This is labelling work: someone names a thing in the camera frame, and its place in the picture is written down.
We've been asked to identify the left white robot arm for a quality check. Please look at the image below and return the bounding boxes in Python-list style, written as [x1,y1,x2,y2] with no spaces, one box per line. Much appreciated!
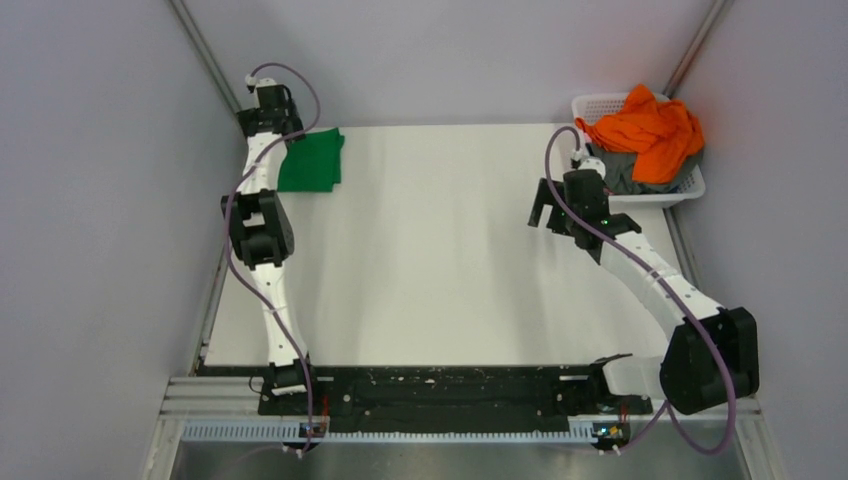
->
[221,76,321,414]

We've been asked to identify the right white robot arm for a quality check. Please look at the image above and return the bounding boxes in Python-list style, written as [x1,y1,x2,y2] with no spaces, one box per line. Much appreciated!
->
[528,170,760,415]

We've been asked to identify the white slotted cable duct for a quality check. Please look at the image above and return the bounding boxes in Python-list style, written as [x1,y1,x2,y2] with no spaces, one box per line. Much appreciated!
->
[182,420,629,445]

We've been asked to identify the right aluminium frame post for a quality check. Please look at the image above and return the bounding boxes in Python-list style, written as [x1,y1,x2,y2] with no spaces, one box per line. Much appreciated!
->
[662,0,735,98]

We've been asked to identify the white plastic laundry basket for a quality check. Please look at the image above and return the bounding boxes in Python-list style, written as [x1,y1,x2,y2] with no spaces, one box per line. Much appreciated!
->
[570,91,707,209]

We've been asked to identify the orange t-shirt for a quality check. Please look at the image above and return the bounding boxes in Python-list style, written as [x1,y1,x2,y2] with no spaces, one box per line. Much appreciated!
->
[575,84,705,184]

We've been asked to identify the green t-shirt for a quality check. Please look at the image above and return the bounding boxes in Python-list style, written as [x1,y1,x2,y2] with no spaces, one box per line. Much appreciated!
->
[277,128,345,193]

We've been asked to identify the aluminium frame post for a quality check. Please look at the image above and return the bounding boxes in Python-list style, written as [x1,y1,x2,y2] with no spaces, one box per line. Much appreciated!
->
[165,0,246,139]
[662,0,735,98]

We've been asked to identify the grey t-shirt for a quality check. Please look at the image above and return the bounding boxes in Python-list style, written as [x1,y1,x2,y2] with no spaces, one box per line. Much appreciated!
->
[587,144,704,195]

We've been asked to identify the left aluminium frame post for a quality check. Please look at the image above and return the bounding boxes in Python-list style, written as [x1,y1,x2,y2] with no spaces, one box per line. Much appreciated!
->
[165,0,246,139]

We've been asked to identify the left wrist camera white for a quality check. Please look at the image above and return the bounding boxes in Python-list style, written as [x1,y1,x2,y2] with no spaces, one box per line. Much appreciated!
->
[245,74,277,93]

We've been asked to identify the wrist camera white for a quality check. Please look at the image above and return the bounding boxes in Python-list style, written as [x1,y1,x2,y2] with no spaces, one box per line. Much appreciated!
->
[571,149,606,179]
[245,74,277,93]

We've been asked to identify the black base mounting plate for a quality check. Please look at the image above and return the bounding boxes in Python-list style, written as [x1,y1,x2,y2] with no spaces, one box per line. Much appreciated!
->
[198,364,664,436]

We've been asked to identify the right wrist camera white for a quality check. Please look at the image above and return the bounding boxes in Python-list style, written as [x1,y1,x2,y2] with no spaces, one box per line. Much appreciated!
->
[571,149,606,179]

